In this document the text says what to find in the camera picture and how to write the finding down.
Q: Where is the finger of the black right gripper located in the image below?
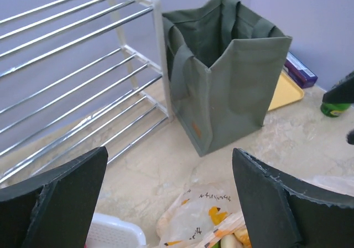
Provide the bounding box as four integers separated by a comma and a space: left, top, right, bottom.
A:
322, 71, 354, 104

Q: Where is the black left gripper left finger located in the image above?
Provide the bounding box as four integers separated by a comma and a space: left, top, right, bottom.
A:
1, 147, 108, 247

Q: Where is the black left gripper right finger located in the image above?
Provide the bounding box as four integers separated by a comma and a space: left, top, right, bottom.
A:
232, 148, 353, 247

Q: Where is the banana print plastic bag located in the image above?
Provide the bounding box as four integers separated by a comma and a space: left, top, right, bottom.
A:
157, 175, 354, 248

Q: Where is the green fabric grocery bag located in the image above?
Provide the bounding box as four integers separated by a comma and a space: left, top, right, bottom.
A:
163, 0, 292, 156

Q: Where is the croissant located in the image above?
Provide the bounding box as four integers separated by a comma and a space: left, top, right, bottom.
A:
233, 226, 252, 248

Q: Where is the chocolate donut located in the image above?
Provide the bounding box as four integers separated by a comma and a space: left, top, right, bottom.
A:
220, 234, 242, 248

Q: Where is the yellow food tray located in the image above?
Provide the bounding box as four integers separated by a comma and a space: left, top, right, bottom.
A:
268, 71, 305, 111

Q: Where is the green glass bottle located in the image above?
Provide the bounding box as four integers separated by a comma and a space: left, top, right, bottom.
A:
320, 102, 351, 118

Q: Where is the purple box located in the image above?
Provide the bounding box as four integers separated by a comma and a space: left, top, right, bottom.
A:
284, 52, 317, 89

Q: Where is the white plastic basket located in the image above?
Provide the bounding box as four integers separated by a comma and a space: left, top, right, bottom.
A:
85, 213, 147, 247

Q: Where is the white metal shelf rack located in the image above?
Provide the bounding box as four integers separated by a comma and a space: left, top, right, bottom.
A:
1, 0, 173, 187

